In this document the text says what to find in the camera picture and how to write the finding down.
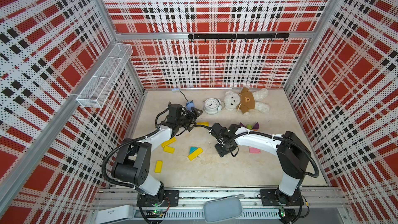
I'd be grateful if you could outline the white wire basket shelf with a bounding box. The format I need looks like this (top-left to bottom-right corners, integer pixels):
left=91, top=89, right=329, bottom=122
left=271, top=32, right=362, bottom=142
left=77, top=44, right=132, bottom=108

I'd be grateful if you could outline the yellow block bottom left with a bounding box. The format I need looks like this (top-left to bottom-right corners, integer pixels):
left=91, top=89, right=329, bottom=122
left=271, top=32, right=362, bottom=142
left=154, top=160, right=163, bottom=173

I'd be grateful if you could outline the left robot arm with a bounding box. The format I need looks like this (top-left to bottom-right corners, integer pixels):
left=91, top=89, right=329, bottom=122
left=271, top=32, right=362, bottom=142
left=102, top=103, right=203, bottom=206

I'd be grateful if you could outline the black hook rail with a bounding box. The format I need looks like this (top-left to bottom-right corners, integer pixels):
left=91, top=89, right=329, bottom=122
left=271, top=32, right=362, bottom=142
left=188, top=33, right=290, bottom=40

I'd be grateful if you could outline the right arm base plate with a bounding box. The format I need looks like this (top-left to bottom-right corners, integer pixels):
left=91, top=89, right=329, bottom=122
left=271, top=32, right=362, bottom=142
left=260, top=189, right=304, bottom=206

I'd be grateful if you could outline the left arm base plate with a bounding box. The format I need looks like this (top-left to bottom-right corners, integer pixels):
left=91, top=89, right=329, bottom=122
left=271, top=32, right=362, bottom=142
left=137, top=189, right=180, bottom=207

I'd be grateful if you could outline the pink block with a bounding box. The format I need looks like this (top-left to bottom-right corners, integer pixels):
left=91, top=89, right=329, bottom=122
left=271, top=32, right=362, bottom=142
left=249, top=147, right=261, bottom=154

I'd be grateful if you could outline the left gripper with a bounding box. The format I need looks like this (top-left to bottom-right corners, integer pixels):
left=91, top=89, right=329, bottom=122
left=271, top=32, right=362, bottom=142
left=176, top=107, right=203, bottom=131

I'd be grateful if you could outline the white alarm clock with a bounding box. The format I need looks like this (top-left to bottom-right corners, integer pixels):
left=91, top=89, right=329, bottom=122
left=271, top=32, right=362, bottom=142
left=204, top=98, right=222, bottom=115

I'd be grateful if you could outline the grey pouch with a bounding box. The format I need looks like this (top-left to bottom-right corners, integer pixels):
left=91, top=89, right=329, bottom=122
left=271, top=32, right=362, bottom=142
left=203, top=196, right=243, bottom=224

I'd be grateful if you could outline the white box device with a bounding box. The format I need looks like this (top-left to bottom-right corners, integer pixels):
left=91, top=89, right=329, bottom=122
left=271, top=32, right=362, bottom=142
left=95, top=205, right=134, bottom=224

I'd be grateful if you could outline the yellow long block top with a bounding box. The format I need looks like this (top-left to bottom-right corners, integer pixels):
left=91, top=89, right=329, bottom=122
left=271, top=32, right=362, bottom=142
left=197, top=122, right=209, bottom=127

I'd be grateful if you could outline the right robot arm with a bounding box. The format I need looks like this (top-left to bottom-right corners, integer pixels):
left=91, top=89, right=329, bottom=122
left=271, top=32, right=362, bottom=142
left=192, top=123, right=319, bottom=206

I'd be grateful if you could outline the white teddy bear brown hoodie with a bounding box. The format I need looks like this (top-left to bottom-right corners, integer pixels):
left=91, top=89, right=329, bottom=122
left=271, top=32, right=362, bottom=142
left=224, top=87, right=270, bottom=115

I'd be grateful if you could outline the yellow long block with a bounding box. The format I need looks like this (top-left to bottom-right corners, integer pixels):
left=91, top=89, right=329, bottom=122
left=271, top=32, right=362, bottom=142
left=161, top=137, right=177, bottom=148
left=188, top=147, right=203, bottom=161
left=197, top=122, right=209, bottom=127

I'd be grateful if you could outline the teal triangle block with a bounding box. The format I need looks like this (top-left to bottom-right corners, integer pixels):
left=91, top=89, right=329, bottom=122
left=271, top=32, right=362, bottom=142
left=189, top=147, right=198, bottom=154

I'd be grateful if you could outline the small yellow block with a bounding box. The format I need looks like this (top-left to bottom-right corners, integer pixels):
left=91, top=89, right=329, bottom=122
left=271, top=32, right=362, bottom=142
left=163, top=146, right=175, bottom=154

